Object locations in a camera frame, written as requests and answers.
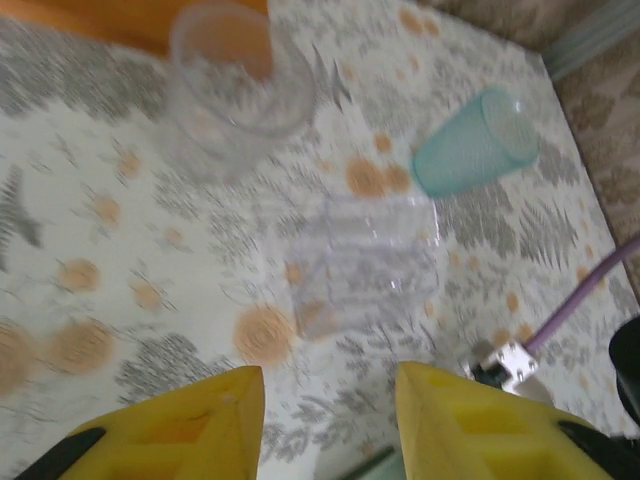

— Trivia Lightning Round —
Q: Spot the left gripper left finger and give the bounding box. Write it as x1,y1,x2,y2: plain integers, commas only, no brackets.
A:
14,364,265,480

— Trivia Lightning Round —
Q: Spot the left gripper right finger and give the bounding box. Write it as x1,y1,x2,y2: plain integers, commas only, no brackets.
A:
395,361,629,480

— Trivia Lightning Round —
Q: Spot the clear plastic box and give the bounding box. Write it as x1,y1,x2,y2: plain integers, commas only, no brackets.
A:
279,193,442,342

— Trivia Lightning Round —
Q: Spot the teal plastic cup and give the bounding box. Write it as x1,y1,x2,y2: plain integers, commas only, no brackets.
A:
410,87,542,198

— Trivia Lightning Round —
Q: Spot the clear glass cup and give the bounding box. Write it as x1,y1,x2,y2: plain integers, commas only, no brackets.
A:
167,0,317,169

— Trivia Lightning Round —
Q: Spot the orange wooden rack base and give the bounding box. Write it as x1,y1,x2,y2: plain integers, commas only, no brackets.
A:
0,0,275,81

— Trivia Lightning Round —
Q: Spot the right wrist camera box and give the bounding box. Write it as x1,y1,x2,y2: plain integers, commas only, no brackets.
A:
460,338,554,404

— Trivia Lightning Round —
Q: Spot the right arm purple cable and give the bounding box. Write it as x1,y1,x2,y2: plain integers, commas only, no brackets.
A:
528,233,640,354

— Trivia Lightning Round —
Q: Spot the aluminium frame post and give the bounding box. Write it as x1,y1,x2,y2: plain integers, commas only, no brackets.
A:
542,7,640,84

